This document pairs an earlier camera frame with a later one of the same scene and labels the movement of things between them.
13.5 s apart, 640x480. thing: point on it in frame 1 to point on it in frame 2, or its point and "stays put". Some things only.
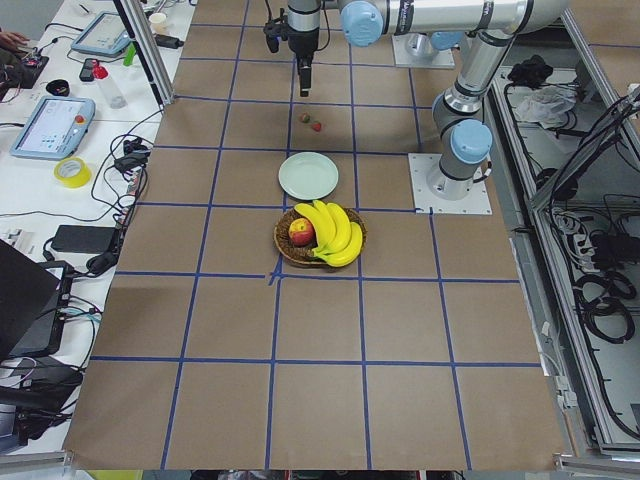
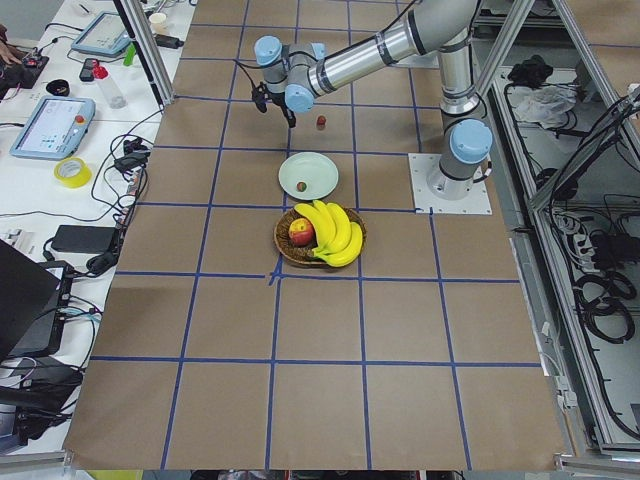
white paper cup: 158,23 stays put
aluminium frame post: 148,48 stays put
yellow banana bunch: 340,239 stays put
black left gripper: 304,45 to 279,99
